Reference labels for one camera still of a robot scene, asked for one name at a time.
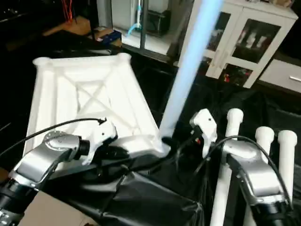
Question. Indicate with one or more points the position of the white plastic table top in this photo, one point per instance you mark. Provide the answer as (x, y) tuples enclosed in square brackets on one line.
[(89, 94)]

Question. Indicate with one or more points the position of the white plastic table leg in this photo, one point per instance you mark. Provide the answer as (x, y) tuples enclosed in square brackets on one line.
[(263, 141), (287, 160), (188, 66), (225, 179)]

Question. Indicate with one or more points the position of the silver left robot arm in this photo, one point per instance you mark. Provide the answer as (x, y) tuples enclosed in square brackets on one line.
[(42, 160)]

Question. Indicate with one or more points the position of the black work mat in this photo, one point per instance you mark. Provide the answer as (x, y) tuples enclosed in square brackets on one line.
[(155, 197)]

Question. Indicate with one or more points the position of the white drawer unit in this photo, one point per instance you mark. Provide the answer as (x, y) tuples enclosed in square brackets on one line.
[(282, 75)]

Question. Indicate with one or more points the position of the white glass door cabinet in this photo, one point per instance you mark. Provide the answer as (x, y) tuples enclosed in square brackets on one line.
[(249, 40)]

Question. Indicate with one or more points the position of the brown cardboard box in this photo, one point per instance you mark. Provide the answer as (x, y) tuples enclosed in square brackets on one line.
[(107, 36)]

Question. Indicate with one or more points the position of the grey metal pole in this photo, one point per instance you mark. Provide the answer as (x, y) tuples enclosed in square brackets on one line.
[(143, 23)]

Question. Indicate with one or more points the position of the light blue mop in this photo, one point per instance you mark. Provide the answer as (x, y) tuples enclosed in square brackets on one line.
[(135, 23)]

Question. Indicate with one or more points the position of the white appliance cabinet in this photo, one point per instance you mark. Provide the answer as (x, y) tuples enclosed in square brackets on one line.
[(127, 13)]

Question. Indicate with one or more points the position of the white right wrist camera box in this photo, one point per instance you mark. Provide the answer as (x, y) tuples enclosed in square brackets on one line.
[(204, 127)]

